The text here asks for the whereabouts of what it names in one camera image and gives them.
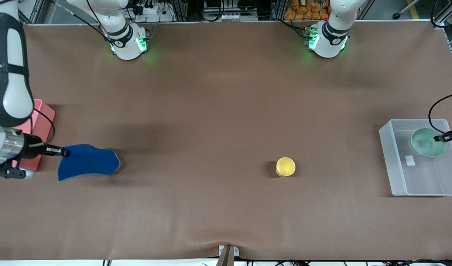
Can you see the pink plastic bin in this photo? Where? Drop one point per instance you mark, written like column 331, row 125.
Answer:
column 45, row 118

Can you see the clear plastic bin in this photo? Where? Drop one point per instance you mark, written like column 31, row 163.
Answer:
column 425, row 177

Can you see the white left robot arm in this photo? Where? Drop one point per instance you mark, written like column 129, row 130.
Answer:
column 331, row 38

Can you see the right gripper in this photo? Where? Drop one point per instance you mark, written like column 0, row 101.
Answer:
column 32, row 146

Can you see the white power strip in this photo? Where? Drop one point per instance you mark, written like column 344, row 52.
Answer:
column 152, row 10

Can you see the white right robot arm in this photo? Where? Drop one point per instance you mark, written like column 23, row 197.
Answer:
column 12, row 74

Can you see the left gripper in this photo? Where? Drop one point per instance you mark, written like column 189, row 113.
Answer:
column 448, row 137

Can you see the yellow cup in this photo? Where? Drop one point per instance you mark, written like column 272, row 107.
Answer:
column 285, row 167

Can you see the metal clamp bracket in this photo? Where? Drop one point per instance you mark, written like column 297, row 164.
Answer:
column 228, row 256

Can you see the aluminium profile rail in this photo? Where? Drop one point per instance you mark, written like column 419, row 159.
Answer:
column 442, row 20

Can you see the aluminium frame post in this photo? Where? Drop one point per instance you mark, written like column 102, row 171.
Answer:
column 36, row 13

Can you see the orange snack bags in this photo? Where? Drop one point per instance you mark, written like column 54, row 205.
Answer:
column 303, row 13

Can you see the blue cloth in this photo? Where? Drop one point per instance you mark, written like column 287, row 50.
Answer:
column 85, row 162

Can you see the white paper label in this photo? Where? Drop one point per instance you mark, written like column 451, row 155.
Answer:
column 410, row 160

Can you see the brown table mat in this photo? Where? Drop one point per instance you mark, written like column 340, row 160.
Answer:
column 211, row 111

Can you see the black caster wheel stand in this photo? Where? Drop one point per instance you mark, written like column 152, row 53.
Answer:
column 396, row 16

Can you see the light green bowl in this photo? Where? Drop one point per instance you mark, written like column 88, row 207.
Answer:
column 425, row 144

